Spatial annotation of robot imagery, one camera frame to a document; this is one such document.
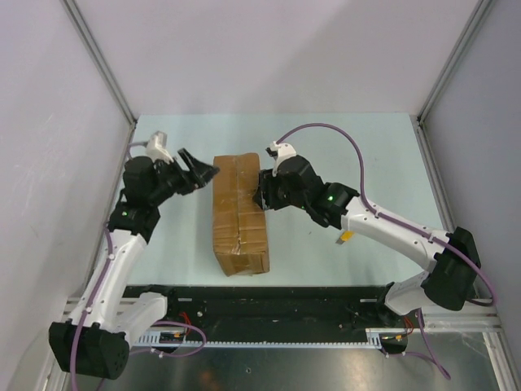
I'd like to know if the yellow utility knife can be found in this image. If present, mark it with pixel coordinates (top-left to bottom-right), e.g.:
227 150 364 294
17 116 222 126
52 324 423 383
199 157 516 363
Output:
335 231 355 244

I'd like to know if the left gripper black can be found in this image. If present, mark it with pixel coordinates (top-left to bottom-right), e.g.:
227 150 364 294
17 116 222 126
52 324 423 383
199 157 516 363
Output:
148 148 220 205

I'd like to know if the white slotted cable duct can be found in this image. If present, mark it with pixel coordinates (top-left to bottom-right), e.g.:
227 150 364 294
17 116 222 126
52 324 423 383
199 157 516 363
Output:
134 328 406 350

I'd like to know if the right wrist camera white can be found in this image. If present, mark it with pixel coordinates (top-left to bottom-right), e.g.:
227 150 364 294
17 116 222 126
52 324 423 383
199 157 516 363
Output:
266 141 297 177

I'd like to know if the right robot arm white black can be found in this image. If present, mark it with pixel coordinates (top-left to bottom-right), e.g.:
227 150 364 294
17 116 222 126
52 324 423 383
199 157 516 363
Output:
253 156 480 327

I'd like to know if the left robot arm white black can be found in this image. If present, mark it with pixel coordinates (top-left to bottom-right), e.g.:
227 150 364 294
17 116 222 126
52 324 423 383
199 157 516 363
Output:
49 148 220 380

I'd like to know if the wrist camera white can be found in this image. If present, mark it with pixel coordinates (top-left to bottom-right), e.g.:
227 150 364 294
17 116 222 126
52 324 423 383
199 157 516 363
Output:
146 131 173 164
266 141 297 177

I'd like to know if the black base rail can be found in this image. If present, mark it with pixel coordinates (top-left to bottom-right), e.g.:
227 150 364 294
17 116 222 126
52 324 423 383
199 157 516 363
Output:
121 284 424 343

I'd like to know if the brown cardboard express box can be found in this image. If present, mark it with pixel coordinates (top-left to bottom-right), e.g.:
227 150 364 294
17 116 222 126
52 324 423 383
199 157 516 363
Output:
212 152 270 276

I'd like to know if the aluminium frame post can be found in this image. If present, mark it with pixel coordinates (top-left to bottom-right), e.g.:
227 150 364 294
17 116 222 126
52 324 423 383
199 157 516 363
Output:
417 0 496 125
59 0 138 125

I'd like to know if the left aluminium frame post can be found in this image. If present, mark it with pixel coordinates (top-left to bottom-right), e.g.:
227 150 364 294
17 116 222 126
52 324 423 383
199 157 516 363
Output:
59 0 138 125

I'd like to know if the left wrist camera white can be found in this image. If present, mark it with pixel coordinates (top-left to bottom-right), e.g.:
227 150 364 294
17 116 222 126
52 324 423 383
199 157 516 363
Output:
146 131 173 164

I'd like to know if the right aluminium frame post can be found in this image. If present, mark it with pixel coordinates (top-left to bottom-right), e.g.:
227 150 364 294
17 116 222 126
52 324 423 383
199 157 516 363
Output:
417 0 496 125

